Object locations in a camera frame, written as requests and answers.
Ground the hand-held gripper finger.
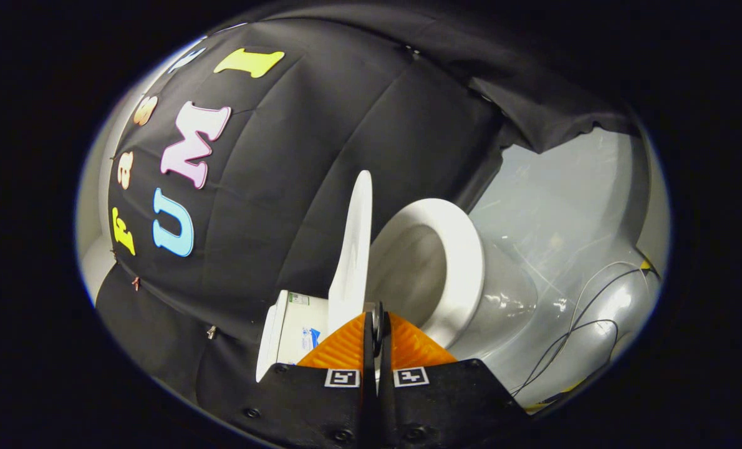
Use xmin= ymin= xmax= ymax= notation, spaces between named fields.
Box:
xmin=221 ymin=302 xmax=378 ymax=449
xmin=377 ymin=302 xmax=534 ymax=449

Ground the black backdrop cloth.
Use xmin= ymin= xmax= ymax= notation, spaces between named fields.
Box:
xmin=94 ymin=3 xmax=640 ymax=431

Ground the white cable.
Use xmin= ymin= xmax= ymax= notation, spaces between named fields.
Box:
xmin=569 ymin=259 xmax=645 ymax=331

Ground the white toilet lid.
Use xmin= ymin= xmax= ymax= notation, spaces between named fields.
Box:
xmin=327 ymin=170 xmax=373 ymax=334

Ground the black cable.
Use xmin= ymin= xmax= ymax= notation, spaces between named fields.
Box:
xmin=511 ymin=267 xmax=662 ymax=400

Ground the white toilet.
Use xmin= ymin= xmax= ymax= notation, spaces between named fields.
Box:
xmin=256 ymin=206 xmax=541 ymax=382

